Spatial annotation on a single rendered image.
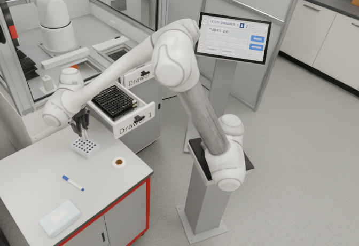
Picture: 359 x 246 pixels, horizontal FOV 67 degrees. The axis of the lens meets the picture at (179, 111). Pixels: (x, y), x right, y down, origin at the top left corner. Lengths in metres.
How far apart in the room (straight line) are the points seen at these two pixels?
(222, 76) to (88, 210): 1.43
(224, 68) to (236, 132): 0.94
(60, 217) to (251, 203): 1.53
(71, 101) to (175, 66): 0.50
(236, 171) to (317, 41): 3.01
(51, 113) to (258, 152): 2.03
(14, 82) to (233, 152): 1.06
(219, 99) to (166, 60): 1.56
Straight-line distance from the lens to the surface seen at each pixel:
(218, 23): 2.09
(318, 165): 2.92
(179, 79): 0.87
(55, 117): 1.19
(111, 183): 1.45
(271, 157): 2.76
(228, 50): 2.05
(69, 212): 1.36
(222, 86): 2.30
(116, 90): 1.75
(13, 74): 1.47
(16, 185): 1.57
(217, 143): 1.16
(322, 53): 4.04
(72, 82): 1.30
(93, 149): 1.56
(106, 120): 1.58
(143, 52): 1.12
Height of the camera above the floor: 1.96
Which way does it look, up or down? 42 degrees down
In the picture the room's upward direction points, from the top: 7 degrees clockwise
